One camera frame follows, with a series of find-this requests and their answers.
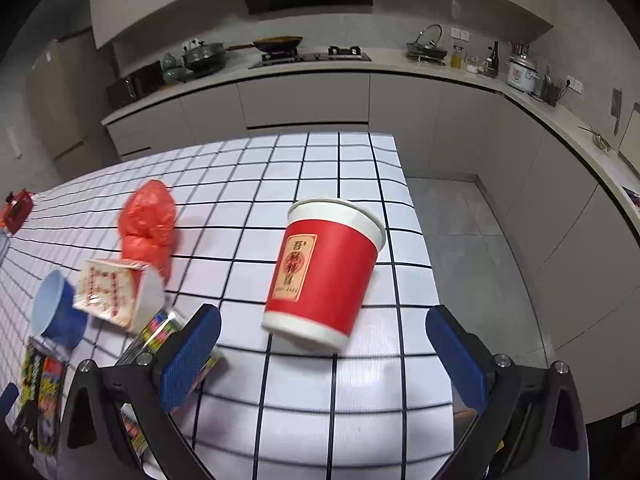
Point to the black microwave oven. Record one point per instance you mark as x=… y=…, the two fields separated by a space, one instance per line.
x=132 y=85

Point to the yellow oil bottle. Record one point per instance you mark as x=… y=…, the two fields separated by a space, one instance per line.
x=456 y=59

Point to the black yellow drink can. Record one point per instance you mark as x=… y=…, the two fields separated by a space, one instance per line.
x=47 y=390
x=155 y=330

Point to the beige snack box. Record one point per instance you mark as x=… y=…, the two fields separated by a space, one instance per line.
x=107 y=287

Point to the red plastic bag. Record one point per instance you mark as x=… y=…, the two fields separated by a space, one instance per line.
x=147 y=225

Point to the red paper cup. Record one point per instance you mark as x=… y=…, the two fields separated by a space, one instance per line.
x=315 y=285

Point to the tall brown cabinet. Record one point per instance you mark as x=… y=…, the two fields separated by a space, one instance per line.
x=60 y=100

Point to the black gas stove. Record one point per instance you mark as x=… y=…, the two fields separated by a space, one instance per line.
x=320 y=56

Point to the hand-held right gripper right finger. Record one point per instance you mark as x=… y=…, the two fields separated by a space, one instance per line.
x=457 y=360

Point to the frying pan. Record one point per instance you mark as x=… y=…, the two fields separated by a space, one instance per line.
x=280 y=42

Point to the white wall outlet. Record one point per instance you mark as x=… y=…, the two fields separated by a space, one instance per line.
x=460 y=33
x=194 y=43
x=575 y=83

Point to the dark glass bottle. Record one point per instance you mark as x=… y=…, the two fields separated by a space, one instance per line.
x=494 y=62

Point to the grey cutting board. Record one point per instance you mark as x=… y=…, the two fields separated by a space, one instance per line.
x=631 y=135

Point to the red tin box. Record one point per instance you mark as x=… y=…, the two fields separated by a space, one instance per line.
x=17 y=210

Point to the small blue bowl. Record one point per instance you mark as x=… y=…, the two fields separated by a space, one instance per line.
x=65 y=320

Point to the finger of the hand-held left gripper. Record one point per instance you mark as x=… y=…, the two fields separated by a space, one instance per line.
x=7 y=399

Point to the white rice cooker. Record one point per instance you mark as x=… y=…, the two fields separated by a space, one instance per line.
x=521 y=75

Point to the kitchen cleaver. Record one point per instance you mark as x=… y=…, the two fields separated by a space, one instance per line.
x=616 y=107

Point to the black utensil holder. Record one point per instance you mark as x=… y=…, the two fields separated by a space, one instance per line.
x=551 y=92

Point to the black pot with lid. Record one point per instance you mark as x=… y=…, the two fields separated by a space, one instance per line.
x=202 y=57

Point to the grey base cabinets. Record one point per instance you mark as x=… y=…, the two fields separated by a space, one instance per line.
x=440 y=120

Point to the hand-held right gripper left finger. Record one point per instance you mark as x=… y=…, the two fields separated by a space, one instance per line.
x=192 y=355

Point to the green ceramic jar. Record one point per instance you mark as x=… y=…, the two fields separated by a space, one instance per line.
x=172 y=72

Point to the white grid tablecloth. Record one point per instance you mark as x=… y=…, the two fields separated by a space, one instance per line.
x=310 y=410

